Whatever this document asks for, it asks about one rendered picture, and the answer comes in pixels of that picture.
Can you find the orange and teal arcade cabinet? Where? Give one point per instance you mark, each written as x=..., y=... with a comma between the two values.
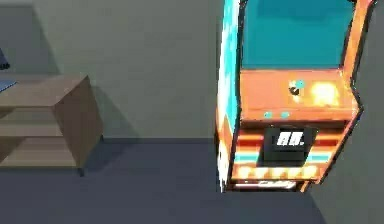
x=286, y=100

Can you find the brown wooden shelf table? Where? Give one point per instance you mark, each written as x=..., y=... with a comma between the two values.
x=50, y=110

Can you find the blue flat laptop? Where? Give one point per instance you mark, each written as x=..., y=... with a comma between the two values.
x=5, y=84

